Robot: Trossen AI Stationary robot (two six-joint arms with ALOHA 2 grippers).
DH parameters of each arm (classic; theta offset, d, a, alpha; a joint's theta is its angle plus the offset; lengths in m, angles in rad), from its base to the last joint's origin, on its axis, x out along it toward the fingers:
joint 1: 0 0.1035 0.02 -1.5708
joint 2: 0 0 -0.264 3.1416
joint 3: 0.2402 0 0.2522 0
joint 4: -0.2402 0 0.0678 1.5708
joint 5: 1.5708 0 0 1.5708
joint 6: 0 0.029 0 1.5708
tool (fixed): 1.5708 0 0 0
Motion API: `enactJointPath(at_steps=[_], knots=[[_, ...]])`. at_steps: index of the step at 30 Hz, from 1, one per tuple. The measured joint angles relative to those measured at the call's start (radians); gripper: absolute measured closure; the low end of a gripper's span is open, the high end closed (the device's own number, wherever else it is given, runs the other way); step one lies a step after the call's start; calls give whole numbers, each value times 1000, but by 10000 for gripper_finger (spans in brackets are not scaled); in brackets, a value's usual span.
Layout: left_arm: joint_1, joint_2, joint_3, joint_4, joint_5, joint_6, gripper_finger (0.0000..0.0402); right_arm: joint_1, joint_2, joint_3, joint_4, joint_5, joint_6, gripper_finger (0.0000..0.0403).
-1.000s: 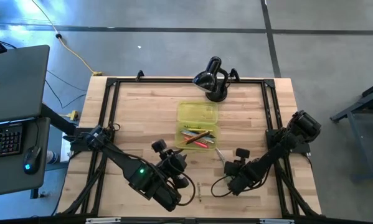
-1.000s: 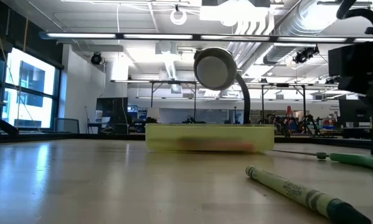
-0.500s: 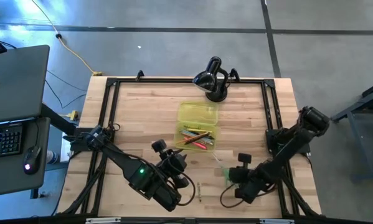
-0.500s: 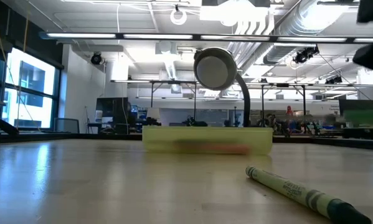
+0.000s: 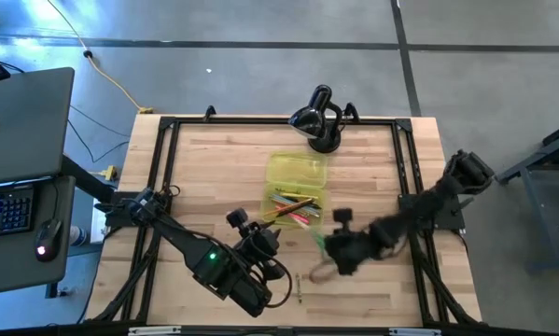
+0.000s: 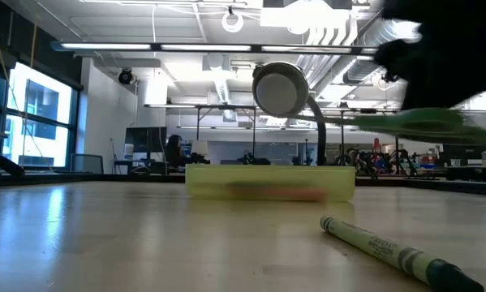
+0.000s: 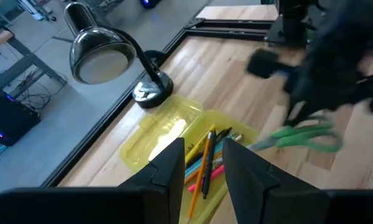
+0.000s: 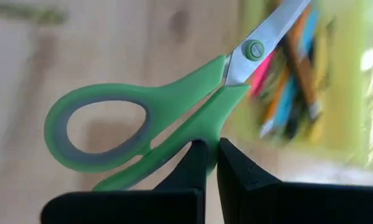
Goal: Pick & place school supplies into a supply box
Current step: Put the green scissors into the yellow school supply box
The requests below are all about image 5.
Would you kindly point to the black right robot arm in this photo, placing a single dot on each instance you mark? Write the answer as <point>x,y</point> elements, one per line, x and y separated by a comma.
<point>423,210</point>

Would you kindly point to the yellow translucent supply box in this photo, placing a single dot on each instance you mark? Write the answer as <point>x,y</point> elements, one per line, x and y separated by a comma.
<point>297,170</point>

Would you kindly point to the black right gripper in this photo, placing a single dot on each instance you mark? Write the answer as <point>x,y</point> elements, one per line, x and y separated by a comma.
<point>349,252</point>

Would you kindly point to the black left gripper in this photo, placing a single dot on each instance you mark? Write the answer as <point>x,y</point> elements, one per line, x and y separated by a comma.
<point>260,247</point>

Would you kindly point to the red marker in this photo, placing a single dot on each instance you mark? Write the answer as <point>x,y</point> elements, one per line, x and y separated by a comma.
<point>300,218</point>

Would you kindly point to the black desk lamp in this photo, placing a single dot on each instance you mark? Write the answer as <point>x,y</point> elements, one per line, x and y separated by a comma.
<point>309,122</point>

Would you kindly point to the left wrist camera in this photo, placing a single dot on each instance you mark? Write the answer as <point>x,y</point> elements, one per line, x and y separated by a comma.
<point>237,218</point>

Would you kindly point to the dark side desk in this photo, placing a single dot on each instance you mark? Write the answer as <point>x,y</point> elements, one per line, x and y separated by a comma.
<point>8,270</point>

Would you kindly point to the black computer mouse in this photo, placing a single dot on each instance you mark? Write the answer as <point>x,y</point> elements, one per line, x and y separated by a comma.
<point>48,238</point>

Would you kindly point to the white bottle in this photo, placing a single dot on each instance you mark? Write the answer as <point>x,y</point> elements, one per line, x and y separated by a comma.
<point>77,235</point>

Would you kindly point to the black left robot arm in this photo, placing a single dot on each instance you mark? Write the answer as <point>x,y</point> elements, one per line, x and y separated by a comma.
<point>190,242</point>

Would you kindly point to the orange pencil with eraser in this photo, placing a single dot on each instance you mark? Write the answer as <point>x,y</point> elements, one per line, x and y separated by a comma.
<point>297,205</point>

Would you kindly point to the backlit keyboard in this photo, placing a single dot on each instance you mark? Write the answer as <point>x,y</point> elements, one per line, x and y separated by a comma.
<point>4,212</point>

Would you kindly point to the yellow power plug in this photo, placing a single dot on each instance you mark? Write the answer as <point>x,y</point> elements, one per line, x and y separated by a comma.
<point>108,173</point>

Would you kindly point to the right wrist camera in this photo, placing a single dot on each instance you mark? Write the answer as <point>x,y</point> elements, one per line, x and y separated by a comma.
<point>342,216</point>

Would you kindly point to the blue pencil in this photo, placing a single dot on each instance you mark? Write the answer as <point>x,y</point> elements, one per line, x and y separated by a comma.
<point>312,212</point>

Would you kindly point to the yellow pencil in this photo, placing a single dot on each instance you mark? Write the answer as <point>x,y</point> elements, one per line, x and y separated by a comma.
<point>300,195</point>

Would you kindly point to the grey laptop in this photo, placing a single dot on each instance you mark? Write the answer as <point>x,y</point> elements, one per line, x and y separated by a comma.
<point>22,126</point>

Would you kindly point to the black table frame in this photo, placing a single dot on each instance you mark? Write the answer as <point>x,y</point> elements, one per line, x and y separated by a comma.
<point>260,120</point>

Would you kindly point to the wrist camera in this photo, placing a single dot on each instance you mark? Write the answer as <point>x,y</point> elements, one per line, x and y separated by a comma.
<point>237,218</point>
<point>342,216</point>

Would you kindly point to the teal pencil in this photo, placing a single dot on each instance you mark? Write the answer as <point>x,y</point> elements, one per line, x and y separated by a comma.
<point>279,200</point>

